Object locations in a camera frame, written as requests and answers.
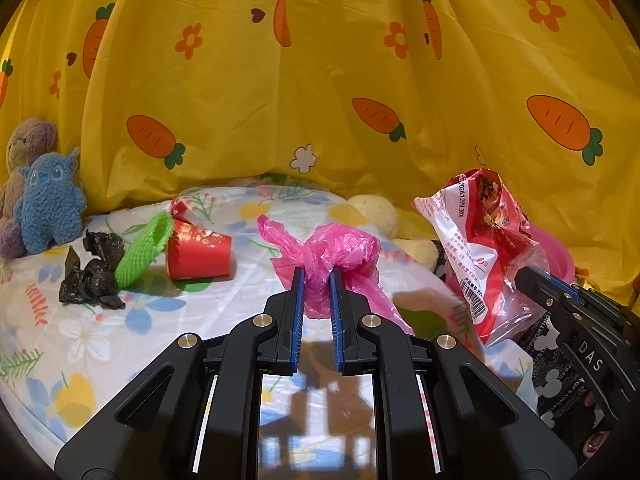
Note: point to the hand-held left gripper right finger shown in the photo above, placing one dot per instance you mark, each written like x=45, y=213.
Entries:
x=336, y=320

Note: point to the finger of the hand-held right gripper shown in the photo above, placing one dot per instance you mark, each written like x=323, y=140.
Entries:
x=542, y=285
x=580, y=291

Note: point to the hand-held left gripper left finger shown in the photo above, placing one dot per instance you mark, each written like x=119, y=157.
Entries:
x=298, y=320

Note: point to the pink plastic bucket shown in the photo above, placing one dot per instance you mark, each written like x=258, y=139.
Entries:
x=550, y=255

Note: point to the small pink plastic bag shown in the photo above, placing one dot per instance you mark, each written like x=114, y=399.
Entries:
x=345, y=250

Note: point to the red snack wrapper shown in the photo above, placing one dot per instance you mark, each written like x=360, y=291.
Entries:
x=470, y=240

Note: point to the red paper cup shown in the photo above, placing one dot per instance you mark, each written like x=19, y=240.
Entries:
x=200, y=255

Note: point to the green foam net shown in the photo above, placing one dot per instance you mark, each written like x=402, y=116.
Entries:
x=145, y=247

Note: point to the small black plastic bag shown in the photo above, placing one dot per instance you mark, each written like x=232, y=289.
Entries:
x=92, y=272

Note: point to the person's right hand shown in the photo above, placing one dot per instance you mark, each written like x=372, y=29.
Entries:
x=595, y=441

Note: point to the black mouse print cloth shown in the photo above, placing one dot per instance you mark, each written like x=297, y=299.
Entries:
x=547, y=385

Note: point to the pale yellow plush toy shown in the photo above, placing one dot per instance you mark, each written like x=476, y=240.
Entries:
x=375, y=212

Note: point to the floral plastic table sheet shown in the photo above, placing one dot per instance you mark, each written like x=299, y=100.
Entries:
x=125, y=360

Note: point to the yellow carrot print curtain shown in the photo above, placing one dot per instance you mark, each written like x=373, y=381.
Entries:
x=300, y=60

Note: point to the blue plush monster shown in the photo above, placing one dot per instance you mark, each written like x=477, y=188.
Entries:
x=47, y=200

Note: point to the purple teddy bear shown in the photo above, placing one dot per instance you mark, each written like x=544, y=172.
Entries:
x=27, y=140

